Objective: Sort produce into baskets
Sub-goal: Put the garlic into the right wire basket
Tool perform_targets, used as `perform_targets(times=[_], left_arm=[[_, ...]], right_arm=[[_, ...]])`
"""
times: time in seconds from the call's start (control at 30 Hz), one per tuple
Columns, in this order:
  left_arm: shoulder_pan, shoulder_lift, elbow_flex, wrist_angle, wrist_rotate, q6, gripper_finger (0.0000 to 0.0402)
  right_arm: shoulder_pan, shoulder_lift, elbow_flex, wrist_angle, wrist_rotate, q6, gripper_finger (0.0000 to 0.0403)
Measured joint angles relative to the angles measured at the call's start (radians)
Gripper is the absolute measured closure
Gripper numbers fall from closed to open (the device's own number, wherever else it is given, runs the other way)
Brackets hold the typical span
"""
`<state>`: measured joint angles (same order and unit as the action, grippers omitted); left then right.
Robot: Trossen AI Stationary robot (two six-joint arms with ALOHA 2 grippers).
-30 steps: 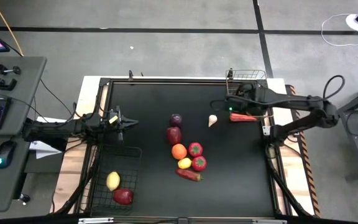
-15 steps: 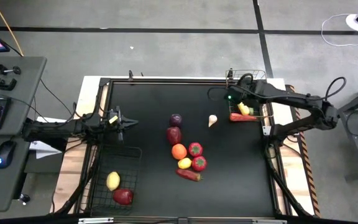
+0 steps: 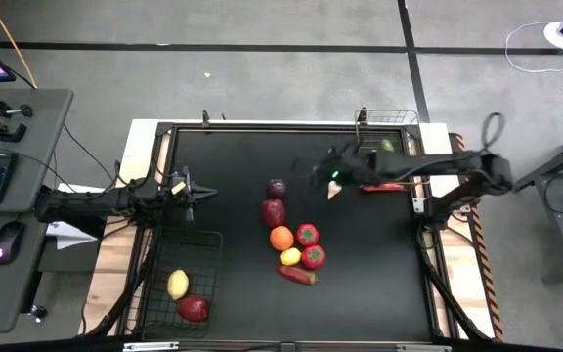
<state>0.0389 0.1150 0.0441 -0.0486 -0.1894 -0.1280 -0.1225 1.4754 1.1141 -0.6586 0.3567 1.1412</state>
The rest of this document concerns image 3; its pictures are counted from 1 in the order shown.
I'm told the orange carrot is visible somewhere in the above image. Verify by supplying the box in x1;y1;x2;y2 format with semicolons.
361;182;406;194

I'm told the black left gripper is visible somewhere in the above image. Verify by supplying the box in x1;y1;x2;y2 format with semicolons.
166;167;220;223

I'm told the black table frame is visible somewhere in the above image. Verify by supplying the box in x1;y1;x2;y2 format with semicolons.
114;120;494;344

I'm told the black computer mouse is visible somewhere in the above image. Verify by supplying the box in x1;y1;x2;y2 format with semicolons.
0;220;27;267

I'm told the large yellow lemon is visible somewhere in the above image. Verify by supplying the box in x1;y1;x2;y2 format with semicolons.
166;268;191;301

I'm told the copper wire basket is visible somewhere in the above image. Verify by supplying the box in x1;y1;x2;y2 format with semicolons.
354;108;432;193

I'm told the white fan cable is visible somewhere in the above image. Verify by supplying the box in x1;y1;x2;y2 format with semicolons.
503;20;563;75

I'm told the small black knob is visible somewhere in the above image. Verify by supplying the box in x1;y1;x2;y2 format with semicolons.
29;303;49;324

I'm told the orange fruit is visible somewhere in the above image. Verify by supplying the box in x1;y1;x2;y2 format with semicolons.
269;224;296;253

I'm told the small yellow lemon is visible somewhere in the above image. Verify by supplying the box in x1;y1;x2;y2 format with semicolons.
279;246;304;268

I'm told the grey desk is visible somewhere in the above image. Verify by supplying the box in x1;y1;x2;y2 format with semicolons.
0;87;75;334

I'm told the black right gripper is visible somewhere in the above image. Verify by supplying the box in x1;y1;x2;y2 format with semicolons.
310;143;378;192

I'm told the dark red oval produce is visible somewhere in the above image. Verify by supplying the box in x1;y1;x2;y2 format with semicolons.
260;198;287;230

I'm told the red chili pepper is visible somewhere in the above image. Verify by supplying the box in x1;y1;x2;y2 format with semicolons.
275;263;321;287

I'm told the yellow cable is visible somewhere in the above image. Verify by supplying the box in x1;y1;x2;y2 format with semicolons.
0;0;39;91

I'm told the yellow black hazard tape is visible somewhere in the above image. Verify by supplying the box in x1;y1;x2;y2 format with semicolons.
449;131;506;343

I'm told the red apple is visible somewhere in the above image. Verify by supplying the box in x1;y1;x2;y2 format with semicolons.
177;295;211;324

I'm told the black wire basket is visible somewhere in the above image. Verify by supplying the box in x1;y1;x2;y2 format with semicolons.
139;228;225;341

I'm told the purple onion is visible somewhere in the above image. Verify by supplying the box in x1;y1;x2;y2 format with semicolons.
265;178;288;201

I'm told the white paper sheet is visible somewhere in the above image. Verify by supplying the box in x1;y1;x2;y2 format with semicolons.
46;220;100;251

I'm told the red tomato green stem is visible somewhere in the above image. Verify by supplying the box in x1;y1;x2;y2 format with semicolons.
300;243;327;272
295;223;321;248

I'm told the black cable loop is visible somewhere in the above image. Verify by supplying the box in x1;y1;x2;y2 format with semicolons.
480;111;506;151

